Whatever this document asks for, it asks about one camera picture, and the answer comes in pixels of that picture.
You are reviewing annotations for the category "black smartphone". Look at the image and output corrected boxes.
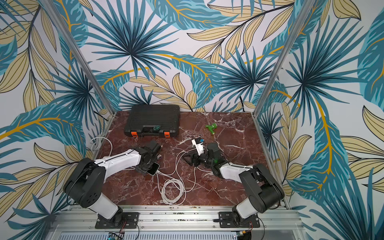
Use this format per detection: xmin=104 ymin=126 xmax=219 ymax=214
xmin=147 ymin=163 xmax=160 ymax=176

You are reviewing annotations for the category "green toy drill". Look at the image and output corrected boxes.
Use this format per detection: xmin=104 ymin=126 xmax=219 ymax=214
xmin=205 ymin=123 xmax=218 ymax=136

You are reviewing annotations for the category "white charging cable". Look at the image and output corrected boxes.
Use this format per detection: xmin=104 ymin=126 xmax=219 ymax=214
xmin=154 ymin=148 xmax=224 ymax=206

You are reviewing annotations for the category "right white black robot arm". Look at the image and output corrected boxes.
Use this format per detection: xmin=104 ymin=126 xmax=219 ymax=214
xmin=182 ymin=143 xmax=285 ymax=226

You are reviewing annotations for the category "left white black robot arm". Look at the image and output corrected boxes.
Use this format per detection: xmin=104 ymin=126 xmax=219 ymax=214
xmin=63 ymin=141 xmax=162 ymax=226

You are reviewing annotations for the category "black plastic tool case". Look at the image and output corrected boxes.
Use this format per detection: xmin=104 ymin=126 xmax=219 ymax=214
xmin=124 ymin=105 xmax=181 ymax=138

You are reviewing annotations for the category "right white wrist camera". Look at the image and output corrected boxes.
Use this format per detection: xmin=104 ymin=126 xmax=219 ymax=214
xmin=192 ymin=137 xmax=205 ymax=156

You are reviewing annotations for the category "green handled screwdriver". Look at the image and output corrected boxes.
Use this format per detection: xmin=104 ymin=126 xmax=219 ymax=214
xmin=153 ymin=126 xmax=161 ymax=132

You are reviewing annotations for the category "white power strip cord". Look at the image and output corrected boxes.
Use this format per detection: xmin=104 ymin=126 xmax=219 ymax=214
xmin=89 ymin=136 xmax=114 ymax=157

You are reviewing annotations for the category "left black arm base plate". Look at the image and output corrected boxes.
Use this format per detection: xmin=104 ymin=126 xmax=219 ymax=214
xmin=95 ymin=212 xmax=140 ymax=230

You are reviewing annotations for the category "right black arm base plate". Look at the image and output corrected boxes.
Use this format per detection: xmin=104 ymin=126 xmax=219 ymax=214
xmin=214 ymin=212 xmax=260 ymax=229

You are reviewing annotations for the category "aluminium front rail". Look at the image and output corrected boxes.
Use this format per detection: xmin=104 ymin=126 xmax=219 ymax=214
xmin=50 ymin=205 xmax=305 ymax=232

